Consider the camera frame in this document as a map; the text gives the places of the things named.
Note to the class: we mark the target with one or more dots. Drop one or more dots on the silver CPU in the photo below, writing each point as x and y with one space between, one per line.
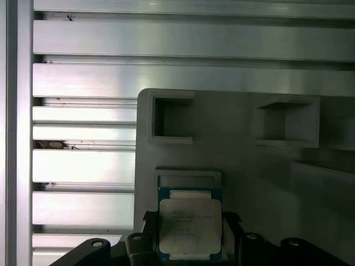
190 227

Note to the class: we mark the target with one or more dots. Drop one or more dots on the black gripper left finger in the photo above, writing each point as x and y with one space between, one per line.
138 249

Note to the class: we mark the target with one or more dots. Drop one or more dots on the grey parts rack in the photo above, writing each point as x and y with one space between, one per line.
222 138

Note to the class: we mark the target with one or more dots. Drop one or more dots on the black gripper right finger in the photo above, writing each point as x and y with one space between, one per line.
249 249

